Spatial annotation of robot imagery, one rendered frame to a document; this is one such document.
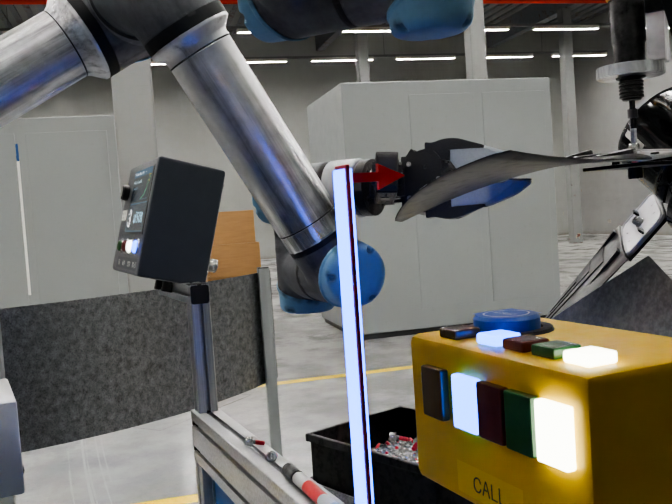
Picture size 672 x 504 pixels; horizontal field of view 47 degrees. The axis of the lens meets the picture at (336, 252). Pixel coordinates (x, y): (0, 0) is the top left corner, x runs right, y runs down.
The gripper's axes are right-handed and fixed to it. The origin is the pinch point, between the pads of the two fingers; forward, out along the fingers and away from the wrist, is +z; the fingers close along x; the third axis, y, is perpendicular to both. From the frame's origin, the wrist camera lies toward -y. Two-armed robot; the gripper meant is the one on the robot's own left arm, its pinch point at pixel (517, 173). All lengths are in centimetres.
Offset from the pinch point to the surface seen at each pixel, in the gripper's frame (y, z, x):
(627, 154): -2.1, 11.9, -0.7
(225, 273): 610, -503, 0
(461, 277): 587, -220, 9
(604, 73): 0.1, 9.5, -9.8
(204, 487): 9, -52, 42
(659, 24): 0.7, 15.0, -14.3
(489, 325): -40.5, 9.6, 14.5
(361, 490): -21.5, -9.0, 30.8
